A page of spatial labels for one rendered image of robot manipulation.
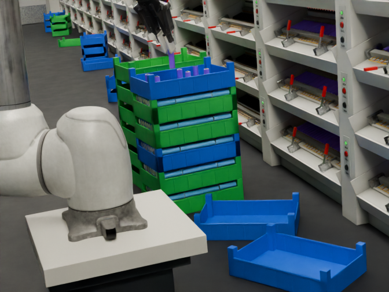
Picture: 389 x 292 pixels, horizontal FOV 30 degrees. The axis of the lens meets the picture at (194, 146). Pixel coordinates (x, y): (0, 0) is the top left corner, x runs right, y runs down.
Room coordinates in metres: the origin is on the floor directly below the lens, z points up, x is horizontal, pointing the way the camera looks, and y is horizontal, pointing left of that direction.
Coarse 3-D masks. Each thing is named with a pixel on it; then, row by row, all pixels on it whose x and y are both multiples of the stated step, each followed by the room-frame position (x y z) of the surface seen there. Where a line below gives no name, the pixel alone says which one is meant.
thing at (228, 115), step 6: (216, 114) 2.37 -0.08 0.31; (222, 114) 2.36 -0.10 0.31; (228, 114) 2.36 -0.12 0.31; (138, 120) 2.41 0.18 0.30; (186, 120) 2.32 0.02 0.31; (192, 120) 2.31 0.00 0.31; (198, 120) 2.31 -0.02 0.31; (204, 120) 2.32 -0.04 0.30; (210, 120) 2.33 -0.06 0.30; (216, 120) 2.34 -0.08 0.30; (144, 126) 2.36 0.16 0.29; (150, 126) 2.31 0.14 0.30; (162, 126) 2.27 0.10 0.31; (168, 126) 2.27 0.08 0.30; (174, 126) 2.28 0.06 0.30; (180, 126) 2.29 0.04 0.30
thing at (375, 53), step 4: (372, 52) 2.02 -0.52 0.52; (376, 52) 2.01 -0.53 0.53; (380, 52) 1.99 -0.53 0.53; (384, 52) 1.98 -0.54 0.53; (388, 52) 1.96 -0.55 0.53; (372, 56) 2.03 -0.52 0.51; (376, 56) 2.01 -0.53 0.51; (380, 56) 1.98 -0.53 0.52; (384, 56) 1.96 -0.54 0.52; (388, 56) 1.94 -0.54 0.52; (384, 60) 1.95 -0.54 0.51; (388, 60) 1.95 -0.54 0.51
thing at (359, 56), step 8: (384, 32) 2.07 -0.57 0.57; (368, 40) 2.06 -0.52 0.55; (376, 40) 2.06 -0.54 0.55; (384, 40) 2.07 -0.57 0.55; (360, 48) 2.05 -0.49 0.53; (368, 48) 2.06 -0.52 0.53; (376, 48) 2.04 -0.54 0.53; (352, 56) 2.05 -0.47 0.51; (360, 56) 2.05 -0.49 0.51; (368, 56) 2.04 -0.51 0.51; (352, 64) 2.05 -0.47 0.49; (360, 64) 2.04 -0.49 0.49; (368, 64) 2.01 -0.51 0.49; (376, 64) 1.98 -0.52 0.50; (384, 64) 1.96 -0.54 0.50; (360, 72) 2.01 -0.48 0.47; (368, 72) 1.96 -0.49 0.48; (376, 72) 1.92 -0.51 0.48; (360, 80) 2.03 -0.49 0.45; (368, 80) 1.98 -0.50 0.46; (376, 80) 1.93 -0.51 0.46; (384, 80) 1.88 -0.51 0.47; (384, 88) 1.90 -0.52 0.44
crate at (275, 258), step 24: (264, 240) 1.90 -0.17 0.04; (288, 240) 1.89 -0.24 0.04; (312, 240) 1.84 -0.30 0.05; (240, 264) 1.75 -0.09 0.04; (264, 264) 1.82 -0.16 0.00; (288, 264) 1.81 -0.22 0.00; (312, 264) 1.79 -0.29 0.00; (336, 264) 1.78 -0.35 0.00; (360, 264) 1.71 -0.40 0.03; (288, 288) 1.66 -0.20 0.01; (312, 288) 1.61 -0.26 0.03; (336, 288) 1.62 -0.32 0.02
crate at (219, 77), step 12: (204, 60) 2.53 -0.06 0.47; (132, 72) 2.41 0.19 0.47; (156, 72) 2.46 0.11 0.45; (168, 72) 2.48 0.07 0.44; (192, 72) 2.52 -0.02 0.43; (216, 72) 2.33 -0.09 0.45; (228, 72) 2.35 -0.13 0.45; (132, 84) 2.40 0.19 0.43; (144, 84) 2.29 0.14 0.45; (156, 84) 2.25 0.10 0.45; (168, 84) 2.27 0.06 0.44; (180, 84) 2.29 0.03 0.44; (192, 84) 2.30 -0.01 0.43; (204, 84) 2.32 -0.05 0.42; (216, 84) 2.33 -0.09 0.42; (228, 84) 2.35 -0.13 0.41; (144, 96) 2.30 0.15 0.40; (156, 96) 2.25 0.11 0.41; (168, 96) 2.27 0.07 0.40
